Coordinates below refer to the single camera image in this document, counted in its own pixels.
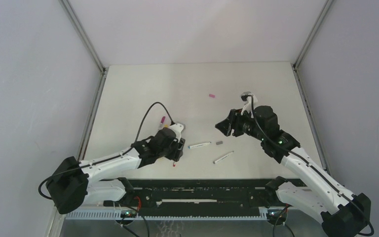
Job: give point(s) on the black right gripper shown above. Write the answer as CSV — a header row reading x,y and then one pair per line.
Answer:
x,y
225,126

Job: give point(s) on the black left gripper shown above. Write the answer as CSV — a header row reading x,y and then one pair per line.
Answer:
x,y
177,149

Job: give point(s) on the blue white pen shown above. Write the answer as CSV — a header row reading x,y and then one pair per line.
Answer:
x,y
199,145

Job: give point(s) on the grey white pen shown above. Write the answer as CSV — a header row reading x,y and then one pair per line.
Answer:
x,y
222,157

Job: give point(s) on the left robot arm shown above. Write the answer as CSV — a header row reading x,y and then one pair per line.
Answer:
x,y
77,183

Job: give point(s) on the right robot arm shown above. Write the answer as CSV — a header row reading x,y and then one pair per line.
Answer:
x,y
339,211

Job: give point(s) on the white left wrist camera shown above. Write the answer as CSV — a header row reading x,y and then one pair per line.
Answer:
x,y
178,129

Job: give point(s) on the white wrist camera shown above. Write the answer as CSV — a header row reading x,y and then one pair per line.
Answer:
x,y
250,101
178,129

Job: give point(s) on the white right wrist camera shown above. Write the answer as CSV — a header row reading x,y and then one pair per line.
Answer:
x,y
250,101

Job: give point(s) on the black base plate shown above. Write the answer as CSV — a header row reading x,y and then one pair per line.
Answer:
x,y
184,197

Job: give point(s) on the aluminium frame rail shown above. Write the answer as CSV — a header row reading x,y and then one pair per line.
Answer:
x,y
102,70
296,68

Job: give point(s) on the white cable duct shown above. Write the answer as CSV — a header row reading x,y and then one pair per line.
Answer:
x,y
118,214

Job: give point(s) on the right aluminium frame rail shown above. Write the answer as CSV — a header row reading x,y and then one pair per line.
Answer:
x,y
296,68

